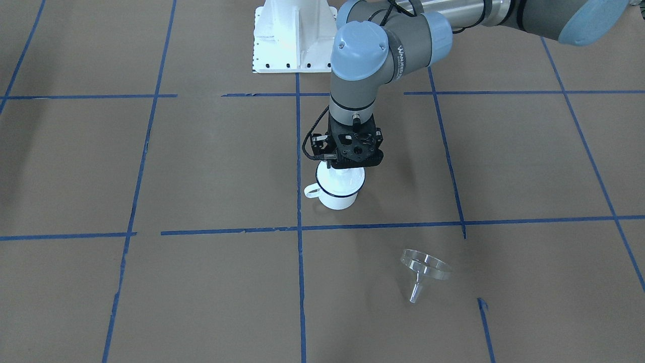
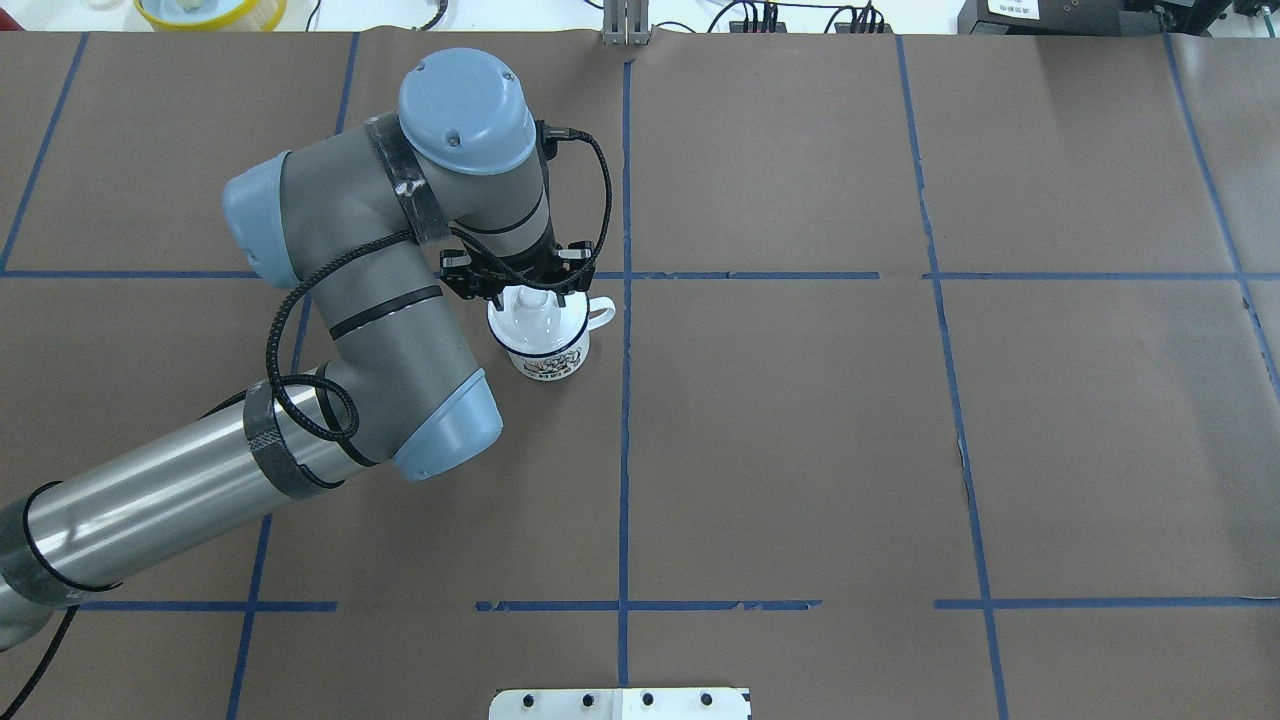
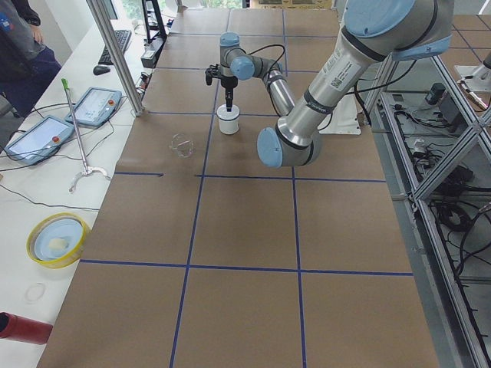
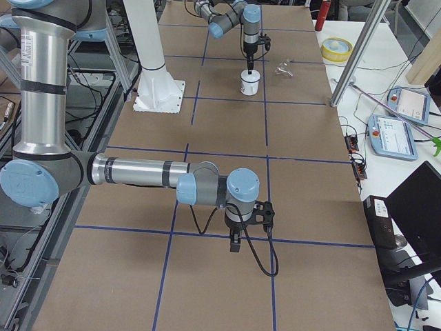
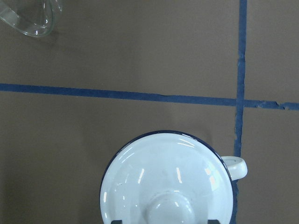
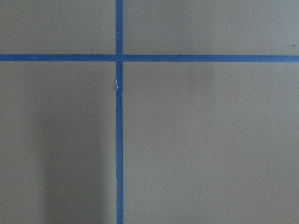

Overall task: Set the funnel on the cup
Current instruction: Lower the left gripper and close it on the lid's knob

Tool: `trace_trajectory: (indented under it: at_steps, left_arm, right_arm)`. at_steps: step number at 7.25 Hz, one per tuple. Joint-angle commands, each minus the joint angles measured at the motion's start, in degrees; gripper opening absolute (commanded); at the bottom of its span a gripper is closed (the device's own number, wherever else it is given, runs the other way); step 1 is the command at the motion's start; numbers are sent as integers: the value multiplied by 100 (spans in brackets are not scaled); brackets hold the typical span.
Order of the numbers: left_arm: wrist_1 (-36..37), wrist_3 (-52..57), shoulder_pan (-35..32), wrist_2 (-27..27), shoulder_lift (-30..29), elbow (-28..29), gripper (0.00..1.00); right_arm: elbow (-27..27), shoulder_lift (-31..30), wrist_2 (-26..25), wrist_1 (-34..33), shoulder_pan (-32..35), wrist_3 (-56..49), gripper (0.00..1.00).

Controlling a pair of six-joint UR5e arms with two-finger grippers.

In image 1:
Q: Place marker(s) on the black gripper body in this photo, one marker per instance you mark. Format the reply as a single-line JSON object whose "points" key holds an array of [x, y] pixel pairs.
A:
{"points": [[319, 142]]}

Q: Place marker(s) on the clear plastic funnel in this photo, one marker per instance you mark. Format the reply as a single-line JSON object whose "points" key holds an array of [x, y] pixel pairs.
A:
{"points": [[427, 269]]}

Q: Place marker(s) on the white mug lid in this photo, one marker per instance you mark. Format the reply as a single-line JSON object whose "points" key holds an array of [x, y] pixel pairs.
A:
{"points": [[340, 182]]}

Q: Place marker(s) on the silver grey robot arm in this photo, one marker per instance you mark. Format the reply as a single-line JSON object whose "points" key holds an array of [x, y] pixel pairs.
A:
{"points": [[377, 43]]}

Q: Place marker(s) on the white enamel mug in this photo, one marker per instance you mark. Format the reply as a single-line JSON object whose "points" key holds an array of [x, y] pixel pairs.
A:
{"points": [[333, 202]]}

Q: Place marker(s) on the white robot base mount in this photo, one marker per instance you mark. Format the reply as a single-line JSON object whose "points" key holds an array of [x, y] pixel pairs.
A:
{"points": [[293, 36]]}

